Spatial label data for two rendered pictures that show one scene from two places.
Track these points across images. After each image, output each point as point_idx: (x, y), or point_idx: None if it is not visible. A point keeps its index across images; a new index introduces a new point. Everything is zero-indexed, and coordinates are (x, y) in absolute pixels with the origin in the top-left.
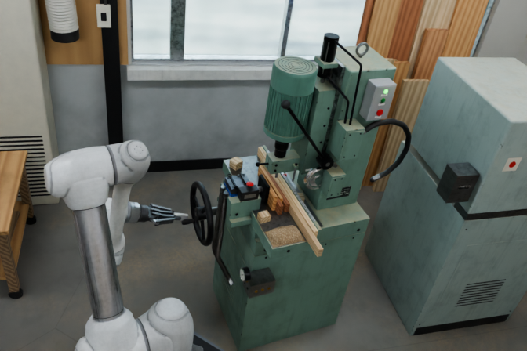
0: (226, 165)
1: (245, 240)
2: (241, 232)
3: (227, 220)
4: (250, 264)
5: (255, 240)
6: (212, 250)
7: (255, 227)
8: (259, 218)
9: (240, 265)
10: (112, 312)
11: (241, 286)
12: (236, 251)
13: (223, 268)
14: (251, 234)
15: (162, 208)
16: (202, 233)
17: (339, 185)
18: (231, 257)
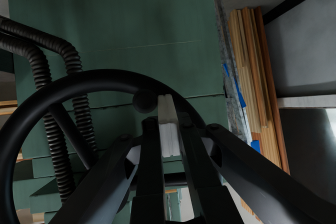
0: (224, 182)
1: (67, 110)
2: (94, 106)
3: (51, 200)
4: (24, 83)
5: (27, 157)
6: (62, 52)
7: (38, 186)
8: (38, 216)
9: (63, 27)
10: None
11: None
12: (95, 38)
13: (4, 49)
14: (48, 153)
15: (236, 189)
16: (61, 129)
17: None
18: None
